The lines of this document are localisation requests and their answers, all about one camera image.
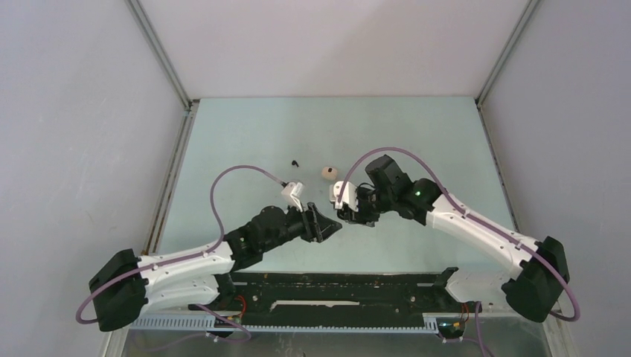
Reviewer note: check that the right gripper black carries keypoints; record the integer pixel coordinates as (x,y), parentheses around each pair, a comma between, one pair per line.
(363,217)

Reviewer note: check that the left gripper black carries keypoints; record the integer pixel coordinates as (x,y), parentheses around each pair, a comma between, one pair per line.
(315,226)

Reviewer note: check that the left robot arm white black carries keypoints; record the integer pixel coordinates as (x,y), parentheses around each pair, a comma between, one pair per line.
(129,286)

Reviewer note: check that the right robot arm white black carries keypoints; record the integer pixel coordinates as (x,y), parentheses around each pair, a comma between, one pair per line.
(537,269)

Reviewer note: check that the beige earbud charging case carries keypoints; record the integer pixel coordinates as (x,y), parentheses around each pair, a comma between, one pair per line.
(329,173)

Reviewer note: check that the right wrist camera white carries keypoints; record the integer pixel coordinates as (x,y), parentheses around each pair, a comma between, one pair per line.
(343,197)

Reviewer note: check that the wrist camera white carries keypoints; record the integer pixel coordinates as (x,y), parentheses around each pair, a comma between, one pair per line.
(343,197)
(292,194)

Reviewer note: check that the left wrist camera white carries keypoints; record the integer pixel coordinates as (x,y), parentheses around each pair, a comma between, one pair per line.
(292,194)

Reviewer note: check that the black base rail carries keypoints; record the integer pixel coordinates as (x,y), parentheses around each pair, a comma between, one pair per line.
(341,300)

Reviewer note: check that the left aluminium frame post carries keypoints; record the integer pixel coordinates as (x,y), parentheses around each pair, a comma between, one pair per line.
(151,36)

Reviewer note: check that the aluminium frame post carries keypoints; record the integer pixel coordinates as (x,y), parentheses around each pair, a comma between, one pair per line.
(151,36)
(522,23)

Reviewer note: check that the white slotted cable duct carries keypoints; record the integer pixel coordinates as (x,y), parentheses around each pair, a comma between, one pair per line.
(208,323)

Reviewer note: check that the right aluminium frame post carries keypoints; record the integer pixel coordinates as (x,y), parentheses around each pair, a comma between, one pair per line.
(522,23)

